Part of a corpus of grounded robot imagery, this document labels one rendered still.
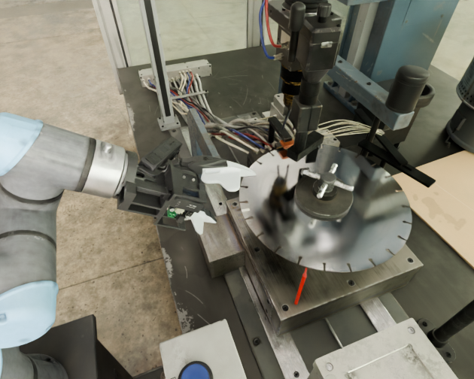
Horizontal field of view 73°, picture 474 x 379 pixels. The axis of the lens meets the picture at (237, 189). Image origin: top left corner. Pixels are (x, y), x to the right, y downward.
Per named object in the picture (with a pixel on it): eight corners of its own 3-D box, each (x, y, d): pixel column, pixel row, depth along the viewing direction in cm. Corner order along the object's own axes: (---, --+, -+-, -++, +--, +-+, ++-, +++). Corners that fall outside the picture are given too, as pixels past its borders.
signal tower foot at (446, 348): (458, 359, 61) (466, 354, 60) (444, 365, 61) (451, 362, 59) (426, 316, 67) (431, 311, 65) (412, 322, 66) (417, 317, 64)
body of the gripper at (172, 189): (187, 232, 50) (109, 217, 44) (182, 193, 56) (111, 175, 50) (212, 201, 46) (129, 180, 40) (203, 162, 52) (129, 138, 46)
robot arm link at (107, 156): (82, 166, 48) (99, 124, 43) (113, 174, 50) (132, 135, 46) (76, 204, 43) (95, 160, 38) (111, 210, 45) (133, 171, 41)
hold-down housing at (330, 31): (320, 135, 57) (349, 10, 42) (295, 137, 56) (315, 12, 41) (309, 117, 60) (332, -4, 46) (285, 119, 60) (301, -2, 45)
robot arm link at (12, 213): (-24, 277, 40) (-11, 217, 35) (-13, 212, 47) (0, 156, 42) (47, 276, 45) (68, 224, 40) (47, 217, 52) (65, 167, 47)
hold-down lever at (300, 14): (339, 13, 43) (332, 2, 44) (297, 8, 41) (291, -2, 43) (316, 65, 49) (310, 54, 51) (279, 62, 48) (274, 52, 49)
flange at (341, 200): (347, 178, 67) (350, 169, 65) (356, 220, 59) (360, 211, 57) (293, 174, 67) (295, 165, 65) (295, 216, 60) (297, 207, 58)
